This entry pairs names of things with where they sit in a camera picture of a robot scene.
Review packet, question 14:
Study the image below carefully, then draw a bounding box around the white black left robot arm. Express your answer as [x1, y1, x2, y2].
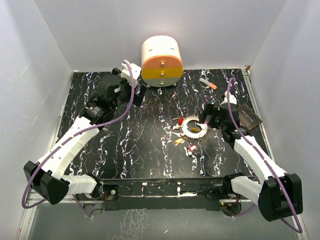
[23, 63, 147, 205]

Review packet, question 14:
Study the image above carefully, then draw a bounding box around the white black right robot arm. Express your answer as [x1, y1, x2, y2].
[199, 102, 303, 222]

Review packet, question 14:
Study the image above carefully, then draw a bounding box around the dark paperback book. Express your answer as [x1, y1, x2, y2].
[238, 104, 262, 131]

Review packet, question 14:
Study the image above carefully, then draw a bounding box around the orange and grey marker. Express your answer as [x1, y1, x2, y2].
[199, 78, 218, 90]

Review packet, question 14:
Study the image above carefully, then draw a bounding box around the round three-colour drawer cabinet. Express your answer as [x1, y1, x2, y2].
[141, 35, 184, 88]

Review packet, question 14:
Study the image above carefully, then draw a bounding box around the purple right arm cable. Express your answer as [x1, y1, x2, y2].
[226, 77, 304, 234]

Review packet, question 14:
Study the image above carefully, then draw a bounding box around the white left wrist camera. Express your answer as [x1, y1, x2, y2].
[120, 62, 141, 88]

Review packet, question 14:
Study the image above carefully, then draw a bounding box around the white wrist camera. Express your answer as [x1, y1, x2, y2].
[220, 91, 237, 106]
[120, 62, 141, 88]

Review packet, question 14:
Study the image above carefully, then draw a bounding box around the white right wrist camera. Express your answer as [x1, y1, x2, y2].
[220, 91, 237, 106]

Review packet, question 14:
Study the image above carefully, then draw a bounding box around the aluminium frame rail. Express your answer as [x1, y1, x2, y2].
[18, 183, 306, 240]

